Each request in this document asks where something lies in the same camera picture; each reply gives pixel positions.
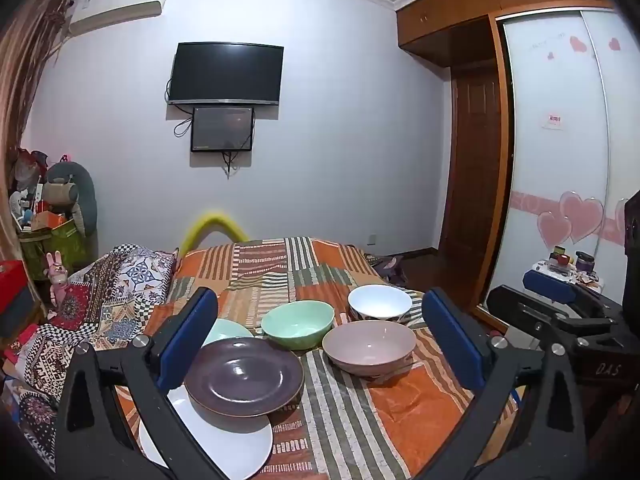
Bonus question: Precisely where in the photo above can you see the white case with stickers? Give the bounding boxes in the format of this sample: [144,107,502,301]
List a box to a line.
[531,247,603,292]

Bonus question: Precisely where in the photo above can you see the green storage bag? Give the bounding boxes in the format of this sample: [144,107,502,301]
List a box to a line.
[20,220,86,281]

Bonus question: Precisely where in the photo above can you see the grey plush pillow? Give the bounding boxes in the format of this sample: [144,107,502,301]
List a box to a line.
[45,162,98,238]

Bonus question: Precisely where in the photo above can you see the red box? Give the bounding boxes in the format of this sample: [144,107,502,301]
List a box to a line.
[0,260,31,311]

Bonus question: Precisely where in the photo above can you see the white plate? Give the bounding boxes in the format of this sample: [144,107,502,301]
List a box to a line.
[139,387,274,480]

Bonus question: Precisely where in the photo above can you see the wall television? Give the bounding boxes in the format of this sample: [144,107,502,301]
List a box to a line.
[167,42,284,107]

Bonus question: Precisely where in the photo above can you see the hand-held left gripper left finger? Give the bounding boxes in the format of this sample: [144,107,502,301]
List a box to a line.
[54,286,236,480]

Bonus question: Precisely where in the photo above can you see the small pink heart sticker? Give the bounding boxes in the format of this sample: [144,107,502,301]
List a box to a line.
[537,210,572,248]

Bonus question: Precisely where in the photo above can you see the patterned quilt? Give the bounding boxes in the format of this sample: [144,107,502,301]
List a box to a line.
[0,244,180,461]

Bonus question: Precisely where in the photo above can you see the green plate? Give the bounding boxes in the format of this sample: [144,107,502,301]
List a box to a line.
[200,319,256,348]

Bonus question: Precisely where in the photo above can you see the large pink heart sticker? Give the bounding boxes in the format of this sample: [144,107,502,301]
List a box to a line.
[559,191,605,245]

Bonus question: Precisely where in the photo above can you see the brown striped curtain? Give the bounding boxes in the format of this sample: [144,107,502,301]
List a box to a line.
[0,0,73,271]

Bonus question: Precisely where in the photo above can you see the yellow hoop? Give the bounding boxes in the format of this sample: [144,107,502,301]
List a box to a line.
[180,211,250,256]

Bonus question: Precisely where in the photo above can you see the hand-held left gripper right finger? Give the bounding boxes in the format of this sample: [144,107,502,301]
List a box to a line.
[421,287,593,480]

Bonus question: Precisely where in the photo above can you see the purple plate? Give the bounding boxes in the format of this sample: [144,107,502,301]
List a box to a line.
[184,337,305,418]

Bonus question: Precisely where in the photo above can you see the wooden wardrobe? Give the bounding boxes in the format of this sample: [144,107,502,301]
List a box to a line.
[394,0,640,331]

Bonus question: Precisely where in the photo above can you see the white air conditioner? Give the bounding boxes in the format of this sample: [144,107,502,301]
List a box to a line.
[67,0,163,37]

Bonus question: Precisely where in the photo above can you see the white bowl with dark spots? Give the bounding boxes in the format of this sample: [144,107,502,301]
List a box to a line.
[348,284,413,322]

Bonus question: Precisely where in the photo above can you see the wooden door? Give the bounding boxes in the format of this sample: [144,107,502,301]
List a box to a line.
[437,62,502,261]

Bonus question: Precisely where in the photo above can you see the orange striped patchwork blanket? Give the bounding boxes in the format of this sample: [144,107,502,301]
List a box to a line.
[115,236,521,480]

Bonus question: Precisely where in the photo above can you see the small wall monitor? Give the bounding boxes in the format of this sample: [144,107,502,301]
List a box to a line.
[190,106,255,153]

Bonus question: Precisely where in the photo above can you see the green bowl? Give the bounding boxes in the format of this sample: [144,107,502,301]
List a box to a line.
[260,300,336,352]

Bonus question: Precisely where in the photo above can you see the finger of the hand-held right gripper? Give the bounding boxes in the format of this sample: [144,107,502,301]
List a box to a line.
[486,284,621,356]
[523,269,623,322]

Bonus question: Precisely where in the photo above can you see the pink bunny toy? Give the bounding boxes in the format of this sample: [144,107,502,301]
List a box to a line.
[44,251,71,318]

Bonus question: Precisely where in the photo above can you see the dark patterned cloth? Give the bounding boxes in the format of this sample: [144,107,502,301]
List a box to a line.
[367,254,406,283]

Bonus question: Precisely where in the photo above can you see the dark blue box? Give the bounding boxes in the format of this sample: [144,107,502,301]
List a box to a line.
[0,287,38,338]

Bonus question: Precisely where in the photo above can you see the pink bowl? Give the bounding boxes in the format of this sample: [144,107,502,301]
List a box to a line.
[322,320,417,376]

